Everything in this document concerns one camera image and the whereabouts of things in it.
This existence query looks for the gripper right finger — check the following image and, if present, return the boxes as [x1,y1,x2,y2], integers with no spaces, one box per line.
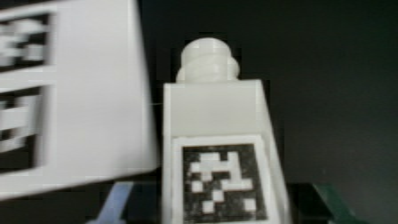
[313,184,370,224]

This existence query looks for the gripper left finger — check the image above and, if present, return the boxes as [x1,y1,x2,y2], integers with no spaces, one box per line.
[86,182,134,224]

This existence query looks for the white table leg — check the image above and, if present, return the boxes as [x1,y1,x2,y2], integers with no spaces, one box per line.
[162,38,294,224]

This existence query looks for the white sheet with AprilTags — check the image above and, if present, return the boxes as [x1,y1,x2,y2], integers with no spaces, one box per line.
[0,0,159,201]

